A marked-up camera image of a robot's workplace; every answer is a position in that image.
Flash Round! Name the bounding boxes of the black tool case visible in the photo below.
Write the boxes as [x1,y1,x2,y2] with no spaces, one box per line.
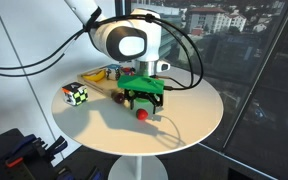
[0,129,56,180]

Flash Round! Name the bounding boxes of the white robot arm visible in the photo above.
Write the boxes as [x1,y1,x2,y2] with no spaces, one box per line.
[64,0,170,110]

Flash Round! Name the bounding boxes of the blue handled clamp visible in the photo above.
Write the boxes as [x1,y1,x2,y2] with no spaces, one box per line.
[46,136,68,157]

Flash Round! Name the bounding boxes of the green plastic bowl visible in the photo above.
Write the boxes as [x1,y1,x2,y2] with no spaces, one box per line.
[133,98,149,104]

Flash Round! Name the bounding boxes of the red strawberry toy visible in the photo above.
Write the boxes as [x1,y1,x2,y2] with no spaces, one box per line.
[136,109,148,120]

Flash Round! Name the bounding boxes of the yellow banana toy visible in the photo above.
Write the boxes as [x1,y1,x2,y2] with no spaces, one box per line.
[82,70,106,82]

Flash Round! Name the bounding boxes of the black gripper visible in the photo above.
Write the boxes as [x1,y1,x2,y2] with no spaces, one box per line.
[124,89,163,114]

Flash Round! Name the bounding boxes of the wooden tray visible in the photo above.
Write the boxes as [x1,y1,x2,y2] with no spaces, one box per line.
[77,67,124,99]

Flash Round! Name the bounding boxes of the white round table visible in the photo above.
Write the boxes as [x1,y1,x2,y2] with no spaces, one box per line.
[51,79,224,180]

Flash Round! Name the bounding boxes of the checkered colourful cube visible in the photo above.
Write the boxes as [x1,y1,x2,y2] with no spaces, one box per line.
[61,82,88,106]

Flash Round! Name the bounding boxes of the red patterned soft cube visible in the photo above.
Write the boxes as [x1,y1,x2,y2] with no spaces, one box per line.
[122,67,135,76]

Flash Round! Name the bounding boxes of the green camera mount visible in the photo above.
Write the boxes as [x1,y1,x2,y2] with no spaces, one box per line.
[117,75,164,94]

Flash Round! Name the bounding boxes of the dark red plum toy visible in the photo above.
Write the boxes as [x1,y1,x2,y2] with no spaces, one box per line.
[113,93,125,104]

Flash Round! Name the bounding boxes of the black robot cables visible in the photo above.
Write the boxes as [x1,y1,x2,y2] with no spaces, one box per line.
[0,6,205,92]

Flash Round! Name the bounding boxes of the white patterned soft cube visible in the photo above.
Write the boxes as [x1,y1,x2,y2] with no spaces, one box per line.
[105,64,121,81]

